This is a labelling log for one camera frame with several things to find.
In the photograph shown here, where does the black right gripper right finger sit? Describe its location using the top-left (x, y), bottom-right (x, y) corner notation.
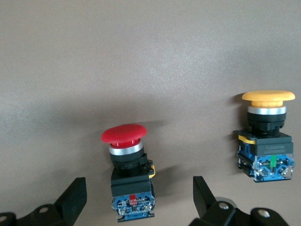
top-left (189, 176), bottom-right (289, 226)

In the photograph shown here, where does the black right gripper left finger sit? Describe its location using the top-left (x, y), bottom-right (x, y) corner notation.
top-left (0, 177), bottom-right (87, 226)

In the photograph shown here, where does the red mushroom pushbutton switch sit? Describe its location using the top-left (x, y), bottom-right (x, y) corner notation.
top-left (101, 124), bottom-right (156, 223)

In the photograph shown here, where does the yellow mushroom pushbutton switch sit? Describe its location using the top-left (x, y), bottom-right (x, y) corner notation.
top-left (236, 90), bottom-right (296, 184)

